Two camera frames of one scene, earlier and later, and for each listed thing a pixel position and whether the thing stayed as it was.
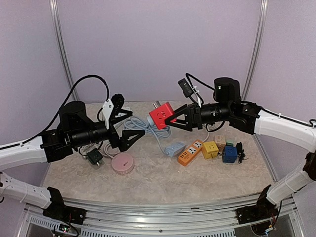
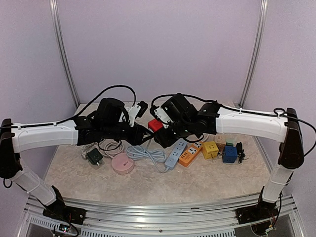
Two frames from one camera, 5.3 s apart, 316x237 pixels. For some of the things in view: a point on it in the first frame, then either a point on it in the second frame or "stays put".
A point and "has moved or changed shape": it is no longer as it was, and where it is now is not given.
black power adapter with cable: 240,154 stays put
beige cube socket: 220,141 stays put
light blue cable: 148,125 → 136,152
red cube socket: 159,115 has moved or changed shape
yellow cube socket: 210,149 stays put
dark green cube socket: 94,156 stays put
